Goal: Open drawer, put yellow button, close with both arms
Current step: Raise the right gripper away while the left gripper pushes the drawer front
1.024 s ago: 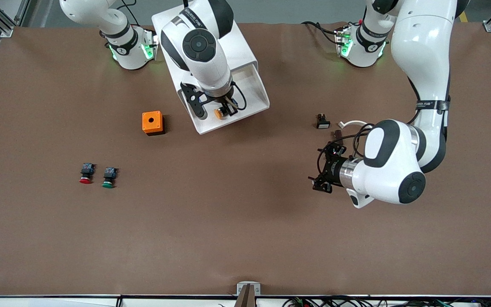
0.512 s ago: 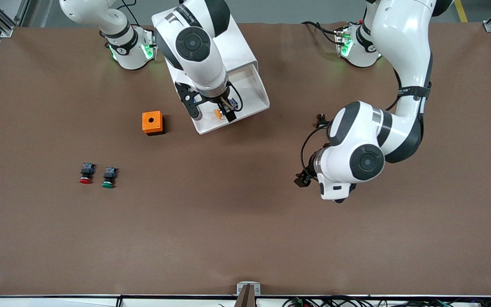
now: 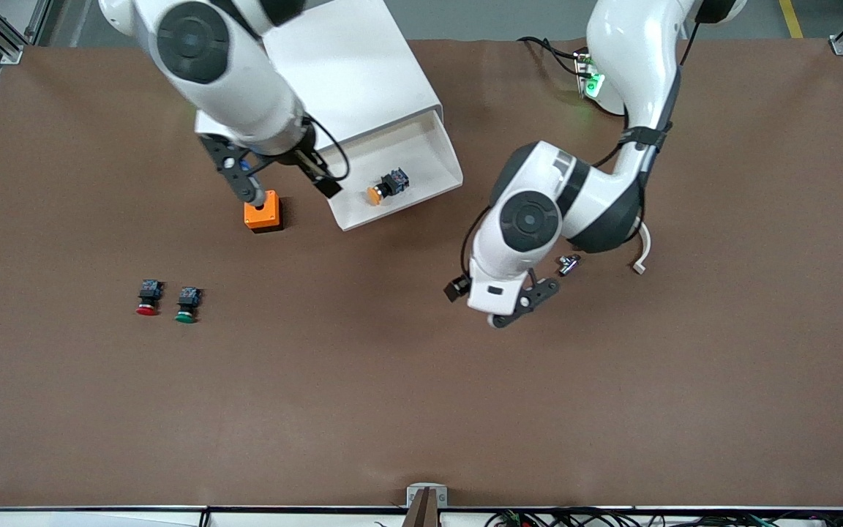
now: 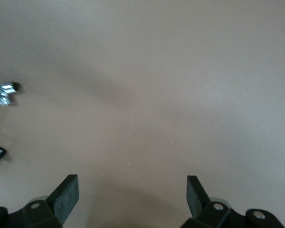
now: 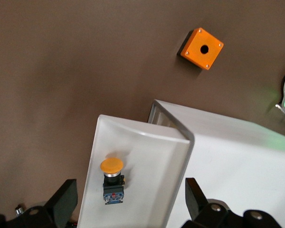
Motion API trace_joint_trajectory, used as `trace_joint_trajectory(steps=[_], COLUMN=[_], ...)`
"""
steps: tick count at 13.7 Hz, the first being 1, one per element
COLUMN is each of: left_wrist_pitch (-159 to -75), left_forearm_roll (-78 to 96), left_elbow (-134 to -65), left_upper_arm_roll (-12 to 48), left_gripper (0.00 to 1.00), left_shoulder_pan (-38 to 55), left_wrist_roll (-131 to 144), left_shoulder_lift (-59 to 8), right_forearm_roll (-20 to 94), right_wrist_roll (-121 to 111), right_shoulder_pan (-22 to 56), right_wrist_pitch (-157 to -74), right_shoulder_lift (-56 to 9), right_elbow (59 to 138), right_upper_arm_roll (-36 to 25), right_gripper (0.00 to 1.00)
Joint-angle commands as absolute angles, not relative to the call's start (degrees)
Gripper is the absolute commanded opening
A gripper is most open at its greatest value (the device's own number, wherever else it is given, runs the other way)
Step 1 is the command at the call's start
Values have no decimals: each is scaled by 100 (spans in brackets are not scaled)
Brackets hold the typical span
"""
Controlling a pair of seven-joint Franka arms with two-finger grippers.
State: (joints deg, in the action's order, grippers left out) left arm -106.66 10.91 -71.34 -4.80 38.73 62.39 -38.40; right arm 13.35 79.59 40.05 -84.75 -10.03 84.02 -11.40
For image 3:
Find yellow push button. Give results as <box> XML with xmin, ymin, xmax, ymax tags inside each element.
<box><xmin>366</xmin><ymin>168</ymin><xmax>411</xmax><ymax>206</ymax></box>

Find white plastic drawer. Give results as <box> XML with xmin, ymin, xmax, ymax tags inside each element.
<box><xmin>314</xmin><ymin>110</ymin><xmax>465</xmax><ymax>232</ymax></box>

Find orange button box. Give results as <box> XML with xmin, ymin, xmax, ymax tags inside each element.
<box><xmin>244</xmin><ymin>190</ymin><xmax>283</xmax><ymax>233</ymax></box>

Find white drawer cabinet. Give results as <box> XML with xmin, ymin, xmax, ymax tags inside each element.
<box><xmin>264</xmin><ymin>0</ymin><xmax>443</xmax><ymax>158</ymax></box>

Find green push button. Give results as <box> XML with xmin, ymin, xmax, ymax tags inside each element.
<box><xmin>175</xmin><ymin>287</ymin><xmax>202</xmax><ymax>324</ymax></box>

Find red push button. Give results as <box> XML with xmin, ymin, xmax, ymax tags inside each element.
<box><xmin>135</xmin><ymin>279</ymin><xmax>163</xmax><ymax>317</ymax></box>

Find white curved plastic clamp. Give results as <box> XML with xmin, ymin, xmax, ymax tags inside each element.
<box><xmin>630</xmin><ymin>222</ymin><xmax>653</xmax><ymax>275</ymax></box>

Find grey metal bracket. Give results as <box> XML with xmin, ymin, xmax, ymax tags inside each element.
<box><xmin>406</xmin><ymin>483</ymin><xmax>449</xmax><ymax>509</ymax></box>

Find tangled cable bundle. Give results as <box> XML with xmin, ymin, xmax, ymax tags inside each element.
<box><xmin>484</xmin><ymin>507</ymin><xmax>843</xmax><ymax>527</ymax></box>

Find black base power cable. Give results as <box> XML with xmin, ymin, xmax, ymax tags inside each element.
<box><xmin>517</xmin><ymin>35</ymin><xmax>591</xmax><ymax>78</ymax></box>

